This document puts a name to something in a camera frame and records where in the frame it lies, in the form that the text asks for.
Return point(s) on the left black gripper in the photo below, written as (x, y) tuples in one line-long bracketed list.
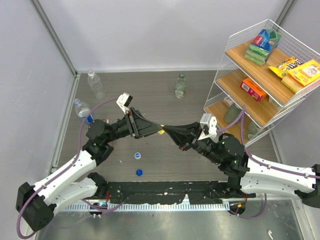
[(139, 126)]

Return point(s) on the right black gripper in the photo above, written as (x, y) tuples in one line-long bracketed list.
[(186, 135)]

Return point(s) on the yellow bottle cap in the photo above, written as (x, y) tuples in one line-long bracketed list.
[(162, 130)]

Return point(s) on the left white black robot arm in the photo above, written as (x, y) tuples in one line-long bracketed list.
[(38, 203)]

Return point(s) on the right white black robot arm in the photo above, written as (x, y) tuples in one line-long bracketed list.
[(248, 173)]

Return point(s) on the blue white bottle cap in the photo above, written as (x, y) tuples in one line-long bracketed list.
[(137, 155)]

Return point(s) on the dark blue bottle cap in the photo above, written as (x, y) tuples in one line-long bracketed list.
[(139, 172)]

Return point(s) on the green cap glass bottle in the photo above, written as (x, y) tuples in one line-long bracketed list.
[(180, 86)]

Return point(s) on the blue label water bottle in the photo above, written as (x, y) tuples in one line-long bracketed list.
[(83, 111)]

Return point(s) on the clear empty plastic bottle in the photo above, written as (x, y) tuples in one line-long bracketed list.
[(95, 84)]

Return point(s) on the green grey cup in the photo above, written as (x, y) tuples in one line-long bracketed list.
[(232, 113)]

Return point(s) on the small white box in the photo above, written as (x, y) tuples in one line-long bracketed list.
[(228, 101)]

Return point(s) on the clear glass on shelf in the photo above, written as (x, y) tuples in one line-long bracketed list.
[(251, 131)]

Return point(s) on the orange red box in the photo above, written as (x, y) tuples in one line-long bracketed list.
[(253, 89)]

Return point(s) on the yellow candy bag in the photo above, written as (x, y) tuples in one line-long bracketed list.
[(282, 69)]

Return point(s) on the green sponge pack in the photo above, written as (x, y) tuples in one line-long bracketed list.
[(262, 46)]

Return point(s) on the yellow sponge pack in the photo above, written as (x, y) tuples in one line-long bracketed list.
[(301, 76)]

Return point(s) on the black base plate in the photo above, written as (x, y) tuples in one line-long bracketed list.
[(169, 192)]

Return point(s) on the white slotted cable duct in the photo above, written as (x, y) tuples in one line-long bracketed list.
[(185, 206)]

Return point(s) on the white wire shelf rack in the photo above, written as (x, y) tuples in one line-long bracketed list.
[(234, 68)]

